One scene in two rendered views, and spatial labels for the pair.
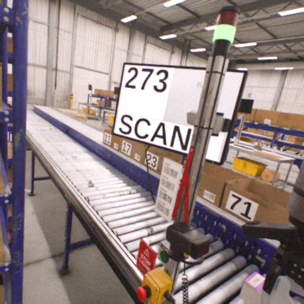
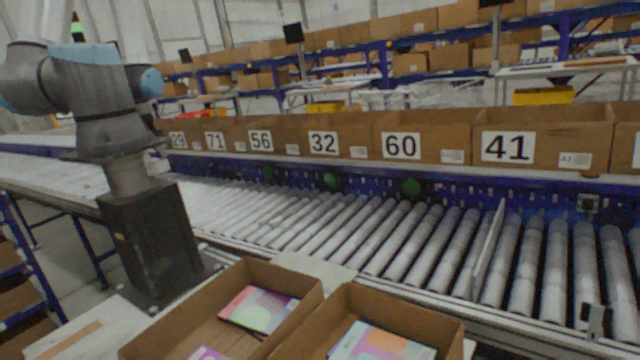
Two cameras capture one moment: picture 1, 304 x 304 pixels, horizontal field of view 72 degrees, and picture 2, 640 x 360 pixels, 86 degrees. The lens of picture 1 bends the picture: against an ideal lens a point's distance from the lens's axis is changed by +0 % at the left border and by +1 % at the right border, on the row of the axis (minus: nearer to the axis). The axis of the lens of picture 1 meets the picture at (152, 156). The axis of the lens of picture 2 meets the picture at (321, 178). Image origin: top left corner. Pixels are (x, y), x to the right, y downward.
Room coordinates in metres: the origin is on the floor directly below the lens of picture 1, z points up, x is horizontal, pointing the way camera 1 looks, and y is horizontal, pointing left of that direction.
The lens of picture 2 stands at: (-1.09, -0.65, 1.37)
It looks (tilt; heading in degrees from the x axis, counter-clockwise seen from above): 20 degrees down; 347
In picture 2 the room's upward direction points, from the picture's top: 9 degrees counter-clockwise
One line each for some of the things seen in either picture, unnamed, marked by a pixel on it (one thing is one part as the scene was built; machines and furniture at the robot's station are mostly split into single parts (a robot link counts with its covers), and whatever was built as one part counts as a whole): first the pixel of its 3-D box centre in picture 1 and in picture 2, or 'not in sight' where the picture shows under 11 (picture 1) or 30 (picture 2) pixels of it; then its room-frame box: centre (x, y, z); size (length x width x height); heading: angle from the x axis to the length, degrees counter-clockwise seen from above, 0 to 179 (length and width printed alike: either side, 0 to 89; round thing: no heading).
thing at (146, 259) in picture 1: (151, 265); not in sight; (0.64, -0.06, 0.85); 0.16 x 0.01 x 0.13; 40
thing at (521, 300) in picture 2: not in sight; (528, 261); (-0.43, -1.35, 0.72); 0.52 x 0.05 x 0.05; 130
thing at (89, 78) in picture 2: not in sight; (90, 78); (-0.02, -0.31, 1.40); 0.17 x 0.15 x 0.18; 65
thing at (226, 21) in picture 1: (225, 28); (73, 23); (0.60, -0.13, 1.62); 0.05 x 0.05 x 0.06
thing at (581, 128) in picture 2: not in sight; (537, 136); (-0.11, -1.69, 0.96); 0.39 x 0.29 x 0.17; 40
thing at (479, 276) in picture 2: not in sight; (491, 243); (-0.35, -1.29, 0.76); 0.46 x 0.01 x 0.09; 130
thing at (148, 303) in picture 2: not in sight; (153, 236); (-0.02, -0.32, 0.91); 0.26 x 0.26 x 0.33; 37
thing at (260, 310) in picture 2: not in sight; (261, 309); (-0.34, -0.60, 0.78); 0.19 x 0.14 x 0.02; 44
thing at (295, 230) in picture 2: not in sight; (309, 220); (0.17, -0.85, 0.72); 0.52 x 0.05 x 0.05; 130
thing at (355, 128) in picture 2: not in sight; (350, 134); (0.49, -1.18, 0.96); 0.39 x 0.29 x 0.17; 40
